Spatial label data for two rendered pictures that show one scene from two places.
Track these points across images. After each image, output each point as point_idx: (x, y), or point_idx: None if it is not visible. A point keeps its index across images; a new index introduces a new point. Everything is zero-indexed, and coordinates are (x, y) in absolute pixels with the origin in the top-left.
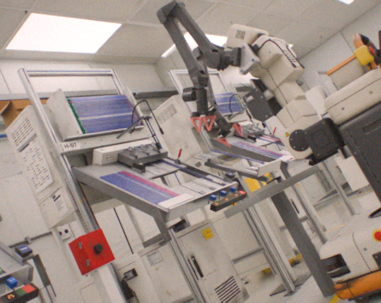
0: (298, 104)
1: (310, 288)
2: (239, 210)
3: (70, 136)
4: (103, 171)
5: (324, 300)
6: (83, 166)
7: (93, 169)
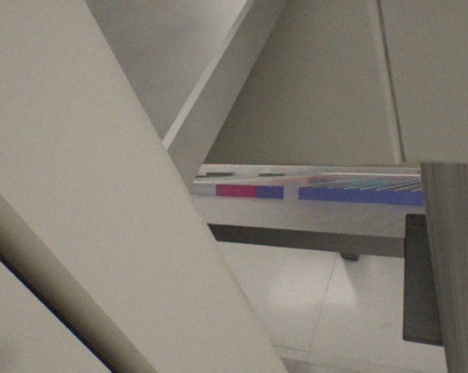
0: None
1: (268, 303)
2: None
3: None
4: (277, 206)
5: (375, 257)
6: (290, 227)
7: (288, 214)
